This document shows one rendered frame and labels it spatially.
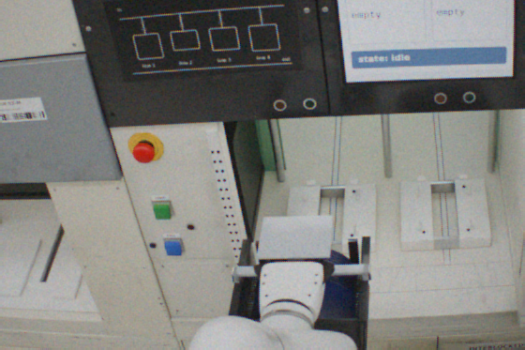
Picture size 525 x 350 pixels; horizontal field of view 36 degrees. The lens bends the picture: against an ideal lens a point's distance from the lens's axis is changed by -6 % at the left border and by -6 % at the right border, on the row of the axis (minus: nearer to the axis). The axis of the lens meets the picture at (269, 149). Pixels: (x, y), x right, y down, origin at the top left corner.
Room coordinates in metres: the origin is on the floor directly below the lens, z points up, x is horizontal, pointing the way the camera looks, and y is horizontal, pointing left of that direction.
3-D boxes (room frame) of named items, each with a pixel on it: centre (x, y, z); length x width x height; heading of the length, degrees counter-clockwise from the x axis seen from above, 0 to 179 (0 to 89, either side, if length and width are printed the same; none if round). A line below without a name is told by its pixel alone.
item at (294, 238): (1.00, -0.02, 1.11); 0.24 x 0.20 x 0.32; 78
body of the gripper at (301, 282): (0.90, 0.00, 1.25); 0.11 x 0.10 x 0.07; 168
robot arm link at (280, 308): (0.84, 0.02, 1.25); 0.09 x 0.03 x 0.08; 78
